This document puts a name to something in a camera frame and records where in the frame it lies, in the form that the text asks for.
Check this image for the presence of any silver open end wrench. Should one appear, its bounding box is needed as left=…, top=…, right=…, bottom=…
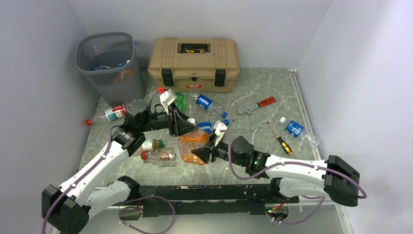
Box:
left=250, top=126, right=258, bottom=145

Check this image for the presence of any blue label bottle white cap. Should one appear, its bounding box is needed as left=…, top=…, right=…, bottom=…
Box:
left=279, top=117, right=321, bottom=149

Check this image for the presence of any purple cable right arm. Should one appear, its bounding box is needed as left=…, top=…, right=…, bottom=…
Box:
left=224, top=129, right=368, bottom=225

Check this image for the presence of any clear bottle blue label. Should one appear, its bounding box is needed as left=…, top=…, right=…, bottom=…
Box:
left=91, top=60, right=130, bottom=71

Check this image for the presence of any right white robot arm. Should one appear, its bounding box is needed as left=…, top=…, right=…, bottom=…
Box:
left=191, top=136, right=367, bottom=207

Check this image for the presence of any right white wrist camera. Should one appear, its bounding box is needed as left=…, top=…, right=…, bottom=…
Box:
left=213, top=121, right=227, bottom=147

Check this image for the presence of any tan plastic toolbox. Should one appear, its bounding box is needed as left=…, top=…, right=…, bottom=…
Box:
left=148, top=38, right=240, bottom=93

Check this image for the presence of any green plastic bottle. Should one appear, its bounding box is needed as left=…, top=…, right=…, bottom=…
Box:
left=175, top=92, right=186, bottom=112

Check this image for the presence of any orange label bottle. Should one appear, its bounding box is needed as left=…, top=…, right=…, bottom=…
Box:
left=178, top=130, right=209, bottom=165
left=110, top=69, right=136, bottom=84

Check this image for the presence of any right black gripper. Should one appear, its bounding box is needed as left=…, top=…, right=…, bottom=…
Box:
left=192, top=135, right=245, bottom=167

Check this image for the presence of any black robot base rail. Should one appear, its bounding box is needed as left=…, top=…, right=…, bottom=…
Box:
left=118, top=175, right=298, bottom=217

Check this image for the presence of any brown tea bottle green cap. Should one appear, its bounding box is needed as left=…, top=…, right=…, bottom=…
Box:
left=141, top=139, right=164, bottom=151

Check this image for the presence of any clear bottle red cap front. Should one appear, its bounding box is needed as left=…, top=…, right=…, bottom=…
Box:
left=140, top=148, right=177, bottom=167

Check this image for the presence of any grey mesh waste bin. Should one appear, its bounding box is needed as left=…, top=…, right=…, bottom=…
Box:
left=75, top=32, right=145, bottom=106

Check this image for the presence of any pepsi bottle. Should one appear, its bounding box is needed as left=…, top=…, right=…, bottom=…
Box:
left=188, top=118, right=213, bottom=133
left=191, top=92, right=228, bottom=118

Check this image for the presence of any red label bottle by bin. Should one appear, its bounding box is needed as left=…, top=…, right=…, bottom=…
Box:
left=85, top=103, right=127, bottom=126

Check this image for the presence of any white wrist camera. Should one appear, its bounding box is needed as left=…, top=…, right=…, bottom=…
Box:
left=160, top=89, right=177, bottom=115
left=213, top=121, right=227, bottom=147

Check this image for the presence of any yellow black screwdriver right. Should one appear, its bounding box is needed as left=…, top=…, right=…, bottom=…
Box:
left=267, top=121, right=293, bottom=155

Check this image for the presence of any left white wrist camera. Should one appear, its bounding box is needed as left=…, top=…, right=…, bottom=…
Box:
left=160, top=89, right=177, bottom=115

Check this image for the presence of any red handled adjustable wrench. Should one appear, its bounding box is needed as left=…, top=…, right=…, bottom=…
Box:
left=238, top=96, right=278, bottom=115

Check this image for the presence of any screwdriver on toolbox lid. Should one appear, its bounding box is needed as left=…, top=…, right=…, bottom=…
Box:
left=183, top=47, right=214, bottom=55

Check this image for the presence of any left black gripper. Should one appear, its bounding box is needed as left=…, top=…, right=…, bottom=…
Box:
left=139, top=101, right=198, bottom=137

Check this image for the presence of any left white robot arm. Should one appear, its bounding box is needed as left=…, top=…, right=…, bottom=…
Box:
left=41, top=99, right=198, bottom=234

